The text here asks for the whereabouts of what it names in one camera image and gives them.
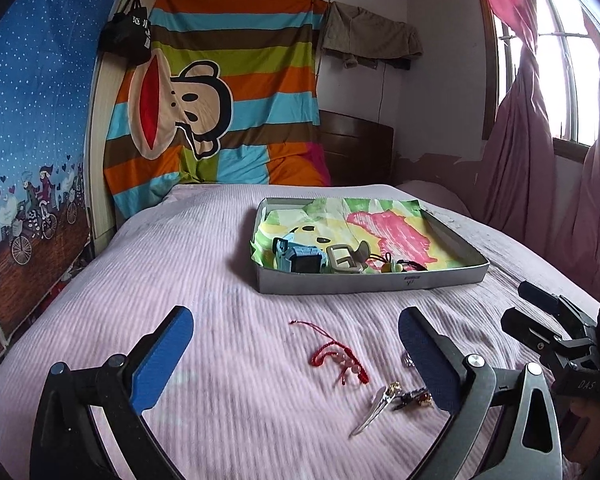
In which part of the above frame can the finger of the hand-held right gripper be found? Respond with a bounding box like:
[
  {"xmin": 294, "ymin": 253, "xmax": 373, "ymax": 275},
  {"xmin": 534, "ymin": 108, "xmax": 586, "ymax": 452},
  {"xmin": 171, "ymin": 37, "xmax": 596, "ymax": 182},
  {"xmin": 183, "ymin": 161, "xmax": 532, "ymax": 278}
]
[
  {"xmin": 519, "ymin": 281, "xmax": 600, "ymax": 333},
  {"xmin": 501, "ymin": 307, "xmax": 588, "ymax": 367}
]

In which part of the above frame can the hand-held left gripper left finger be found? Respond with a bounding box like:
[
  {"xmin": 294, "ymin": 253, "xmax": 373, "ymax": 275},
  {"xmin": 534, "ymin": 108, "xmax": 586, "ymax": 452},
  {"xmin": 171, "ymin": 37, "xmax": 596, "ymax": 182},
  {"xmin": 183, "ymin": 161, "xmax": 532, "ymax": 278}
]
[{"xmin": 30, "ymin": 305, "xmax": 196, "ymax": 480}]

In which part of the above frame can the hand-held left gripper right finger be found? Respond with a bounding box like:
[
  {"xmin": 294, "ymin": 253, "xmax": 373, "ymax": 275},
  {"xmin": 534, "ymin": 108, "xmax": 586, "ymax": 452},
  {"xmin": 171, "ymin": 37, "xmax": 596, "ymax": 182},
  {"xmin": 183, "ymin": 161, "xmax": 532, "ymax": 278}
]
[{"xmin": 397, "ymin": 306, "xmax": 564, "ymax": 480}]

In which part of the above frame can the dark jewelled brooch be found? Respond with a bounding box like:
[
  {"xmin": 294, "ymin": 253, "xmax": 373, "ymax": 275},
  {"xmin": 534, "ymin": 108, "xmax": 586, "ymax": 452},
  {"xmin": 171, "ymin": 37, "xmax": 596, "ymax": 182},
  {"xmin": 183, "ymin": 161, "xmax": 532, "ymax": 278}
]
[{"xmin": 392, "ymin": 387, "xmax": 435, "ymax": 412}]

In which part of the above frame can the silver hair clip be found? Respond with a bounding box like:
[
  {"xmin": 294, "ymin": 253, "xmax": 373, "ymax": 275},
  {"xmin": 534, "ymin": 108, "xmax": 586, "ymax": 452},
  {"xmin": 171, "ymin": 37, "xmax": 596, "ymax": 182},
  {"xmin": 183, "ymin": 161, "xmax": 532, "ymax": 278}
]
[{"xmin": 350, "ymin": 382, "xmax": 401, "ymax": 437}]

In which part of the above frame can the red string bead bracelet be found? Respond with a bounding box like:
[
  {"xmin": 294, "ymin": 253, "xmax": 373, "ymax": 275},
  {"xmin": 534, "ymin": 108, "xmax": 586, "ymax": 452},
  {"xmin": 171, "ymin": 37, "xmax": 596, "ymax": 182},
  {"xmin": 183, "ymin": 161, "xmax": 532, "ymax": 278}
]
[{"xmin": 289, "ymin": 320, "xmax": 370, "ymax": 386}]

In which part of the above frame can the shallow grey cardboard box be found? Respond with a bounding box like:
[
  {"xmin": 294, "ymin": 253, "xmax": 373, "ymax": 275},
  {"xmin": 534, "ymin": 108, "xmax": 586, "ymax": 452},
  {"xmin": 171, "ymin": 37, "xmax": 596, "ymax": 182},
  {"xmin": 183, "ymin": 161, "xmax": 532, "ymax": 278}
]
[{"xmin": 250, "ymin": 196, "xmax": 491, "ymax": 295}]

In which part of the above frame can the person's right hand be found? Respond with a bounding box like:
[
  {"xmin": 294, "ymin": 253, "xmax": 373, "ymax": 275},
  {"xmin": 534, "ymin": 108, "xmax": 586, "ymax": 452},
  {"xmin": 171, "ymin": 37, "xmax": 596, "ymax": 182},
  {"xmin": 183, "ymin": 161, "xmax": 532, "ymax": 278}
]
[{"xmin": 567, "ymin": 400, "xmax": 600, "ymax": 466}]

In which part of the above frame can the pink ribbed bed cover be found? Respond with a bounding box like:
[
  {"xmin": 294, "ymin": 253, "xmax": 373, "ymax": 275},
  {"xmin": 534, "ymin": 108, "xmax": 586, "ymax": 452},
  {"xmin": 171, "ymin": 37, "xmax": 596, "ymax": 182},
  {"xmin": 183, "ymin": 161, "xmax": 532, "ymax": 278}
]
[{"xmin": 0, "ymin": 182, "xmax": 600, "ymax": 480}]

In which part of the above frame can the beige hair claw clip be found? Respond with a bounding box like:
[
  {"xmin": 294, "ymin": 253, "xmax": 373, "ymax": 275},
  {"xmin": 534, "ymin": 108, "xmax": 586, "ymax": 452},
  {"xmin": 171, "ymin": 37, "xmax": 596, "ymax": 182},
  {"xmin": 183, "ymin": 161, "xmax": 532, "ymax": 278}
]
[{"xmin": 326, "ymin": 241, "xmax": 373, "ymax": 275}]

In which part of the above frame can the colourful painted paper sheet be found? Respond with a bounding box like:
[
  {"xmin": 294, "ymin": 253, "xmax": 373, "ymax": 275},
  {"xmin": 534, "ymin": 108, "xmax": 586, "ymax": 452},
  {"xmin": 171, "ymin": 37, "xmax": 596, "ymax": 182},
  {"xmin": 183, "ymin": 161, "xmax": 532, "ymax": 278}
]
[{"xmin": 250, "ymin": 197, "xmax": 473, "ymax": 274}]

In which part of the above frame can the pink curtain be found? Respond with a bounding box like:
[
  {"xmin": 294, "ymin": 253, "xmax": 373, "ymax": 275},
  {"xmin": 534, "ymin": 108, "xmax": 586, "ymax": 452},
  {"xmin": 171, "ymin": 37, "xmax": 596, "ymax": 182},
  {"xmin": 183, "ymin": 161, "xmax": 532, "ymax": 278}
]
[{"xmin": 470, "ymin": 0, "xmax": 600, "ymax": 306}]

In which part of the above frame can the pink pillow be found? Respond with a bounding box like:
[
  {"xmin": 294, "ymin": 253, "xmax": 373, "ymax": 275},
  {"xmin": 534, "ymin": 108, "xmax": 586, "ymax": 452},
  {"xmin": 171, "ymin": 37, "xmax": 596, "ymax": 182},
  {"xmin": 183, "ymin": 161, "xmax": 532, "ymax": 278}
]
[{"xmin": 395, "ymin": 180, "xmax": 473, "ymax": 218}]

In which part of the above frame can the light blue smartwatch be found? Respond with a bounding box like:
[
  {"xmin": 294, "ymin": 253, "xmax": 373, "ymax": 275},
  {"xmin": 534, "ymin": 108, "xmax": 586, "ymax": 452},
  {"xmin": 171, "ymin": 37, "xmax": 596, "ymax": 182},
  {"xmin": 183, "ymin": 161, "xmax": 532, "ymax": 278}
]
[{"xmin": 271, "ymin": 236, "xmax": 331, "ymax": 275}]

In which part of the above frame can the dark wooden headboard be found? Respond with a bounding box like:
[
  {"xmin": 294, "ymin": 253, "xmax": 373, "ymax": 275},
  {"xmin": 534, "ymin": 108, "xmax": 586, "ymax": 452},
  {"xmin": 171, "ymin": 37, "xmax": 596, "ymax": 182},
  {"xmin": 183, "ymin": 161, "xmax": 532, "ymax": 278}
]
[{"xmin": 319, "ymin": 110, "xmax": 396, "ymax": 187}]

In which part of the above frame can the window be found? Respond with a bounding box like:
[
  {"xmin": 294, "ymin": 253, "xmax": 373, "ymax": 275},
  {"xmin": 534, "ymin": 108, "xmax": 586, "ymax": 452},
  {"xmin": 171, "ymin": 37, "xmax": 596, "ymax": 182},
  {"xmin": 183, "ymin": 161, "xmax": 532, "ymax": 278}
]
[{"xmin": 495, "ymin": 0, "xmax": 600, "ymax": 161}]

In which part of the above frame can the striped monkey print blanket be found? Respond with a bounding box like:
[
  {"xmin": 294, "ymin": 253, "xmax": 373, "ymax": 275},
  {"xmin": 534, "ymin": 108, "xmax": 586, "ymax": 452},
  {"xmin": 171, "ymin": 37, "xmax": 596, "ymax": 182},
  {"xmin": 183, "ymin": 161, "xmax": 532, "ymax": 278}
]
[{"xmin": 102, "ymin": 0, "xmax": 333, "ymax": 218}]

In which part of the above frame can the khaki hanging garment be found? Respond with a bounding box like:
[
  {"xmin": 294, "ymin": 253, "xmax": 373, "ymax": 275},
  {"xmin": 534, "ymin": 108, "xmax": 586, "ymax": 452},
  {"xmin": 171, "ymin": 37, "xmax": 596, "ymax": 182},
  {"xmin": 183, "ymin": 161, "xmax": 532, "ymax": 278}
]
[{"xmin": 321, "ymin": 1, "xmax": 425, "ymax": 68}]

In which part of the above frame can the black tote bag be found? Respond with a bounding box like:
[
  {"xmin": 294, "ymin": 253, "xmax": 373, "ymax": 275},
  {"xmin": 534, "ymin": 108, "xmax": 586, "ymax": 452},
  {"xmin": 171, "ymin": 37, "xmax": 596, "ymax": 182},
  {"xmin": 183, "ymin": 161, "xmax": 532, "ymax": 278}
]
[{"xmin": 99, "ymin": 0, "xmax": 153, "ymax": 66}]

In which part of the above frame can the blue printed wall cloth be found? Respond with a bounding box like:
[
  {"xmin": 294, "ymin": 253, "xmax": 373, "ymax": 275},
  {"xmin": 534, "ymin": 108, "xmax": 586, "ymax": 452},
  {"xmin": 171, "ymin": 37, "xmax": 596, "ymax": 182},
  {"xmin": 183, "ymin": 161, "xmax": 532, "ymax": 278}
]
[{"xmin": 0, "ymin": 0, "xmax": 126, "ymax": 366}]

